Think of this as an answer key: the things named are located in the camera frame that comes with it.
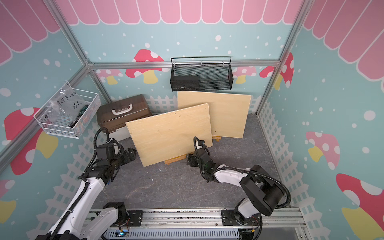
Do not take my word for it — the plywood board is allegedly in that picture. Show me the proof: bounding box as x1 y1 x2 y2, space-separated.
126 103 213 167
178 91 252 139

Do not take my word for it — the wooden easel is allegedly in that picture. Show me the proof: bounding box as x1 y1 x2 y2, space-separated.
212 136 222 142
164 154 188 165

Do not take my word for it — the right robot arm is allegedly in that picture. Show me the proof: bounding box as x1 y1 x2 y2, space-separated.
187 137 292 225

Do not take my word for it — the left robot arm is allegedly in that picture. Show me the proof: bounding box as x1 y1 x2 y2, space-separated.
36 128 137 240

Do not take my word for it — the brown lid tool box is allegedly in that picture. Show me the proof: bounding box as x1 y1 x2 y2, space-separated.
97 95 152 141

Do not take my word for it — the clear plastic bag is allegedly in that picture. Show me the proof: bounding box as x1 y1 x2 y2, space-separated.
43 83 88 127

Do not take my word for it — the black box in basket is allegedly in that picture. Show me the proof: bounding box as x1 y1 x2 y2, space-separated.
171 76 200 92

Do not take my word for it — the white wire wall basket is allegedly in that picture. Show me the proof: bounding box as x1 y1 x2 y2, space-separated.
34 82 101 139

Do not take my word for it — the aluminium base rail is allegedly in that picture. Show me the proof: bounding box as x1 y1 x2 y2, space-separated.
53 208 313 240

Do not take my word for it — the black mesh wall basket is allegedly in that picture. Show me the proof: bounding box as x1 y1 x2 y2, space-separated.
171 56 234 92

